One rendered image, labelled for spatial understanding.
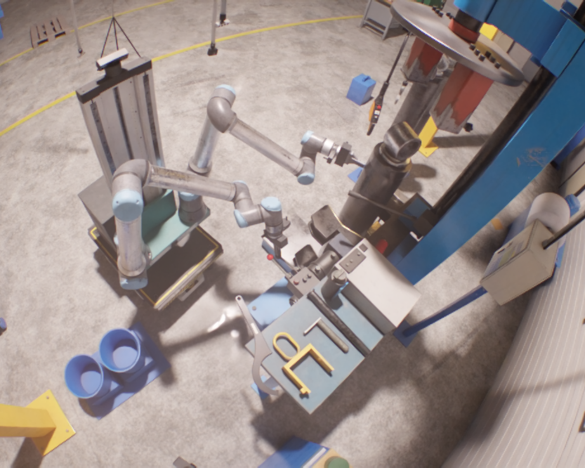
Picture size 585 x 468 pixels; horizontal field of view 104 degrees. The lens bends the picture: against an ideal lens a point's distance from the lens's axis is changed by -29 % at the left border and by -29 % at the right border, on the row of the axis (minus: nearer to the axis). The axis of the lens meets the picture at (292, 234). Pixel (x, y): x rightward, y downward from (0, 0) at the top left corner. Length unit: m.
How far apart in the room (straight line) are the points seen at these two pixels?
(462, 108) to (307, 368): 1.21
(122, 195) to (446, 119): 1.18
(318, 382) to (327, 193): 2.25
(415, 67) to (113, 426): 2.86
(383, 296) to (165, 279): 1.50
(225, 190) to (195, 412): 1.63
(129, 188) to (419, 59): 1.29
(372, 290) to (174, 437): 1.74
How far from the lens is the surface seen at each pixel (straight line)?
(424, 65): 1.52
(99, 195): 2.20
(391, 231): 1.86
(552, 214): 1.92
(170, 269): 2.37
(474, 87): 1.18
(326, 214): 1.85
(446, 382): 3.07
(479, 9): 1.25
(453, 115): 1.22
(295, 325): 1.46
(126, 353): 2.44
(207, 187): 1.43
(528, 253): 1.69
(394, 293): 1.54
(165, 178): 1.34
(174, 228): 2.05
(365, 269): 1.52
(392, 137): 1.53
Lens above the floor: 2.45
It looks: 57 degrees down
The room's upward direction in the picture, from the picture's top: 20 degrees clockwise
